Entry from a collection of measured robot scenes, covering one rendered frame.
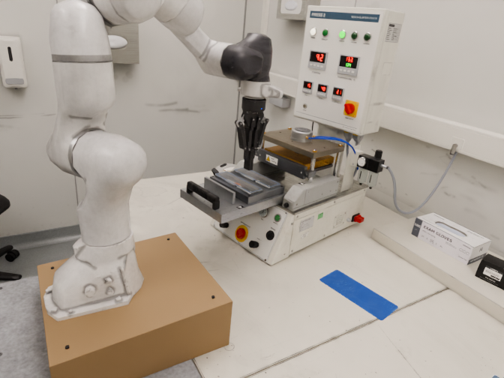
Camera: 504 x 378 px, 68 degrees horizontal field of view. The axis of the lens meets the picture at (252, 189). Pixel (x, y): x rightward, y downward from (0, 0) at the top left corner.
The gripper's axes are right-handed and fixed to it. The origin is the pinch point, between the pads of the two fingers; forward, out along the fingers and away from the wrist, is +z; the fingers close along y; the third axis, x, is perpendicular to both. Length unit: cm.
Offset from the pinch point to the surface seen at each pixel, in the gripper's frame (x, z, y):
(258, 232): 6.6, 25.1, -1.5
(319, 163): 9.6, 2.9, -25.7
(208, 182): -5.0, 7.7, 12.6
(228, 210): 10.1, 10.5, 15.6
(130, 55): -139, -18, -24
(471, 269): 61, 28, -50
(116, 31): -141, -31, -17
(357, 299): 44, 33, -9
